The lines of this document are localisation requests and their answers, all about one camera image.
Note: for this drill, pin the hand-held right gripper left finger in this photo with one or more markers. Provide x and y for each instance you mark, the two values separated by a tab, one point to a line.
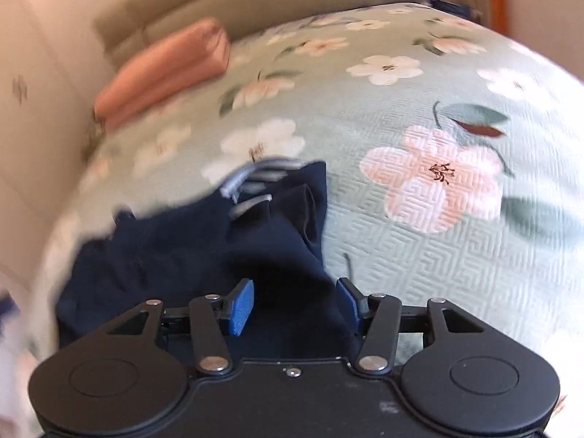
242	305

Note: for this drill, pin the navy striped zip hoodie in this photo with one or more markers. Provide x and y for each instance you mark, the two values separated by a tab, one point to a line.
182	255

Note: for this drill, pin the dark bag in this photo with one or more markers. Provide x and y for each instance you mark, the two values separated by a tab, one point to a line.
449	7

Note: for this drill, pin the floral green bedspread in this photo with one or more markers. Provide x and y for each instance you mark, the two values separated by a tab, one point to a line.
433	246

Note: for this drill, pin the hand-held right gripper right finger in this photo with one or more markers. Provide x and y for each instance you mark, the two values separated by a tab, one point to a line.
346	299

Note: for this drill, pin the folded pink blanket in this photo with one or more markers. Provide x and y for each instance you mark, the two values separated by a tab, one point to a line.
164	68

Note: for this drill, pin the white wardrobe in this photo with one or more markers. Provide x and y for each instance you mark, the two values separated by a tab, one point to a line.
36	146

